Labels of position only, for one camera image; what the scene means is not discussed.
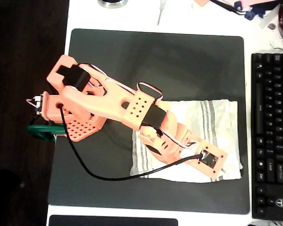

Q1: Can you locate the white slim screwdriver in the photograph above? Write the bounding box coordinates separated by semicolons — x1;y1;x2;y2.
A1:
157;0;167;26

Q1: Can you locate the small black camera board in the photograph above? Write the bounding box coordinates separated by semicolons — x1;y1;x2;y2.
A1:
199;149;220;169

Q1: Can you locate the white red gripper servo wire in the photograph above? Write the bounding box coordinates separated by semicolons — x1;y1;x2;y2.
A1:
158;130;204;151

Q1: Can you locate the salmon plastic piece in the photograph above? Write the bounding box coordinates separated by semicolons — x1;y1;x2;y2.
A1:
193;0;211;8

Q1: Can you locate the black camera cable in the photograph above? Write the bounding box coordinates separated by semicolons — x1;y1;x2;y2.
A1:
58;103;205;182

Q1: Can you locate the blue plastic part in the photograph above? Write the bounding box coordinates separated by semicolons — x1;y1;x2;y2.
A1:
244;6;266;21

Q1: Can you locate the white red looped servo wire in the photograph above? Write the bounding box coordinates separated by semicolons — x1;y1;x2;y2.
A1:
136;81;164;102

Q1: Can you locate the salmon camera mount plate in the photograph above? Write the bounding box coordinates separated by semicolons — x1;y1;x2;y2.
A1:
189;138;228;179

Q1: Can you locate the silver round cup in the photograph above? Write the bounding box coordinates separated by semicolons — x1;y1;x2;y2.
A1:
97;0;129;9

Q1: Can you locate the black keyboard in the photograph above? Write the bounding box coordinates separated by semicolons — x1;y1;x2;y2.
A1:
251;53;283;222

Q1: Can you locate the black flat tablet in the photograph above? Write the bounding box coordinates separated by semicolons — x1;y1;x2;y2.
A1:
48;214;179;226

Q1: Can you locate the small controller board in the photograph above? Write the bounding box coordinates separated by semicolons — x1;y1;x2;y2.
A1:
25;94;44;116

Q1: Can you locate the pink paper sheet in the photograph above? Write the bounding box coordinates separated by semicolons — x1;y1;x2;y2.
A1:
226;0;282;6

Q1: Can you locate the dark grey desk mat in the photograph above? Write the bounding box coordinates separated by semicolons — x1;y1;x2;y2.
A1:
48;28;251;215

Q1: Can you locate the green table clamp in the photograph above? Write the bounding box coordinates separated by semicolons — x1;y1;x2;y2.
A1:
27;124;67;143

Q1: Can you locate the white striped towel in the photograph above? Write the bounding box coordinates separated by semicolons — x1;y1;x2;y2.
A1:
129;99;243;184

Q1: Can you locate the white paper strip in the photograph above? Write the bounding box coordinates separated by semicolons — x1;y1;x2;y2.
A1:
258;9;282;30

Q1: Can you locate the black rounded object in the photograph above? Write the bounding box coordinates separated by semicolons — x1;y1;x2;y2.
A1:
0;168;22;226

